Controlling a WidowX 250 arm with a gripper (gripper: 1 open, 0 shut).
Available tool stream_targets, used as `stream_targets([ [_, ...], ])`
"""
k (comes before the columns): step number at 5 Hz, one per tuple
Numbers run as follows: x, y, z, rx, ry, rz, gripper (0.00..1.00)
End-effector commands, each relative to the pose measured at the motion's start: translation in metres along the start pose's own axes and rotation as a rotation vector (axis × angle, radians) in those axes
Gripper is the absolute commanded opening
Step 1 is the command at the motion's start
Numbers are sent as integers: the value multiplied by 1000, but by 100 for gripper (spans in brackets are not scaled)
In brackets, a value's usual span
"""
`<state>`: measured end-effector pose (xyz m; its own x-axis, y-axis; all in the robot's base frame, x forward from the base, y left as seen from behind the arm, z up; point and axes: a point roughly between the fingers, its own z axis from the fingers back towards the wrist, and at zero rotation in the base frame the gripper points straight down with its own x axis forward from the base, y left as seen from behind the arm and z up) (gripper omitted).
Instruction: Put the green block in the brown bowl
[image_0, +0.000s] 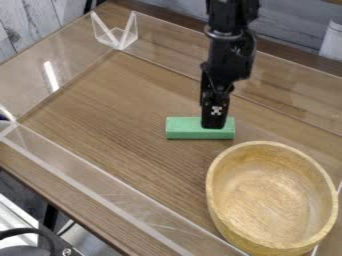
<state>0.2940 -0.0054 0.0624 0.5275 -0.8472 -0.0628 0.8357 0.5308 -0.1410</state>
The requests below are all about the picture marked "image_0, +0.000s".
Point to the clear acrylic tray walls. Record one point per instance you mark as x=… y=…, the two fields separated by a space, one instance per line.
x=88 y=95

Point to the white cylindrical container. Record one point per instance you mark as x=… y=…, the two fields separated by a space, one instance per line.
x=331 y=44

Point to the green rectangular block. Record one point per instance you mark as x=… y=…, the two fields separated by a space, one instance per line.
x=187 y=128

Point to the black metal bracket with bolt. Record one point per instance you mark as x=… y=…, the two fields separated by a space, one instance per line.
x=62 y=248

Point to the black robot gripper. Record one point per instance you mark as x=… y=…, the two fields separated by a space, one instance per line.
x=231 y=54

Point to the light wooden bowl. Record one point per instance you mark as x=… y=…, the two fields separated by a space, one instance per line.
x=271 y=199

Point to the black table leg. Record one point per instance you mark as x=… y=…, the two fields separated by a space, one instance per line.
x=50 y=217

